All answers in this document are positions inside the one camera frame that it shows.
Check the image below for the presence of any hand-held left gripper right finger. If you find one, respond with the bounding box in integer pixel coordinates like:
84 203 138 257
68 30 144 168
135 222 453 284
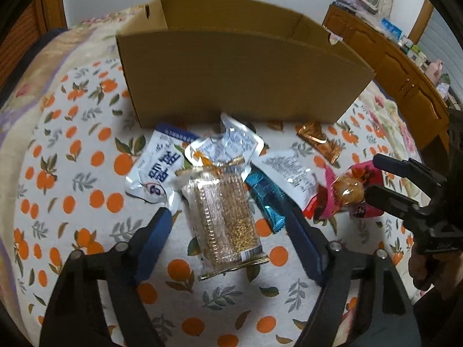
284 208 422 347

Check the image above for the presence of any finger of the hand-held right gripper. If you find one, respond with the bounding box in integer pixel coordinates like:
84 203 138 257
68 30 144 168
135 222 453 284
367 184 431 228
373 154 446 203

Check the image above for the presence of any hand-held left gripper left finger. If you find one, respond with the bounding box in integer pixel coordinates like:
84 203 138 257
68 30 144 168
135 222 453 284
39 208 173 347

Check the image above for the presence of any pink round candy packet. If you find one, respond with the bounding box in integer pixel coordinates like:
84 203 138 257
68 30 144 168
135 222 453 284
302 159 386 221

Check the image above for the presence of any blue foil snack bar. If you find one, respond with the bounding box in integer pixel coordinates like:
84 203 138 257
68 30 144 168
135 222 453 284
243 166 301 234

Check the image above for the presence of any white and blue snack pouch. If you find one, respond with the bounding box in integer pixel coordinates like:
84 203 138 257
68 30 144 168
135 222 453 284
125 123 201 212

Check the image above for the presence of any clear packet of grain bar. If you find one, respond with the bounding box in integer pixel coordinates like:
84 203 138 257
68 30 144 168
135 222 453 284
175 157 270 280

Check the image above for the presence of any white snack packet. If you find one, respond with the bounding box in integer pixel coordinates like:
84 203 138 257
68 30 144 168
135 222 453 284
251 149 321 210

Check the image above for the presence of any copper foil snack bar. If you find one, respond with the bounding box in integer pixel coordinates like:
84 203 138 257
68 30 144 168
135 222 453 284
297 122 342 163

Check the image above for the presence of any clear crinkled snack packet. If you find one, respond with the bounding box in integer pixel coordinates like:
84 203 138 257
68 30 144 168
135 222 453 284
184 113 264 174

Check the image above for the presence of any brown cardboard box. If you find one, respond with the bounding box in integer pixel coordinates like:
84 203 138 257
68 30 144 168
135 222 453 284
116 0 376 130

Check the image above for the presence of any person's right hand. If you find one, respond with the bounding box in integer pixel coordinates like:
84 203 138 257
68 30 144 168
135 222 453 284
408 250 435 291

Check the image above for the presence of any brown wooden cabinet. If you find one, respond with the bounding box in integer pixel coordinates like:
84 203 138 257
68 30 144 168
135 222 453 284
322 3 453 152

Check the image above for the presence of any orange fruit print blanket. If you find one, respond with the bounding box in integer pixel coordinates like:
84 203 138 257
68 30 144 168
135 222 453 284
0 58 416 347

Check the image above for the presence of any pink soft item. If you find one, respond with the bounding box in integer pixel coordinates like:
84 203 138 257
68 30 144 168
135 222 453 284
425 60 444 82

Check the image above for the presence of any group of small bottles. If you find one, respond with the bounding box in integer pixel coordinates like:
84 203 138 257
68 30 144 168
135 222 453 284
398 36 427 66

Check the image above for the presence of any blue box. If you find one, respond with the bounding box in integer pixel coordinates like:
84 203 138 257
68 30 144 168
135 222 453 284
380 18 403 40

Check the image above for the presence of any stack of papers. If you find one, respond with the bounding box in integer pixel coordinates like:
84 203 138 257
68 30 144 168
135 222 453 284
336 0 380 16

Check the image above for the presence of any pale floral quilt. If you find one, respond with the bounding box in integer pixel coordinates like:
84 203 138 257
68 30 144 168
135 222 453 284
0 7 425 297

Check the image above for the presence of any dark blue cloth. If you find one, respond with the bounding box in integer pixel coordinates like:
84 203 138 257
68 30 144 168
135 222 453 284
32 27 70 56

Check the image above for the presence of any brown slatted wooden panel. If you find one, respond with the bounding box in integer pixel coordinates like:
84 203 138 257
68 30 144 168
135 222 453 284
0 0 67 91

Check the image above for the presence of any brown wooden window frame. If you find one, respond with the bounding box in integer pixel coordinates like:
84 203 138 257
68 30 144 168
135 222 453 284
409 0 435 44

